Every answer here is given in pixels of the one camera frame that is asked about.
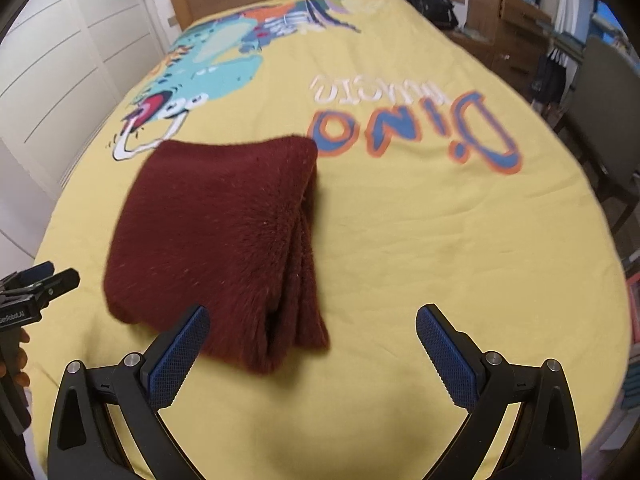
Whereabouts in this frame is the dark red knit sweater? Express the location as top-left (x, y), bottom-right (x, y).
top-left (103, 136), bottom-right (330, 374)

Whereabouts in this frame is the person left hand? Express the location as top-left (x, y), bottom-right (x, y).
top-left (0, 328), bottom-right (30, 388)

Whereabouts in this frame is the white wardrobe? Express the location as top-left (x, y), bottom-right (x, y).
top-left (0, 0), bottom-right (174, 261)

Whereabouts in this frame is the yellow dinosaur print bedspread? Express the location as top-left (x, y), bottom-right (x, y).
top-left (28, 0), bottom-right (631, 479)

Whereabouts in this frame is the grey green chair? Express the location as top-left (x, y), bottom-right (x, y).
top-left (553, 36), bottom-right (639, 233)

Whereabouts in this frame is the wooden drawer cabinet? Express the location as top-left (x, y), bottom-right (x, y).
top-left (446, 0), bottom-right (551, 100)

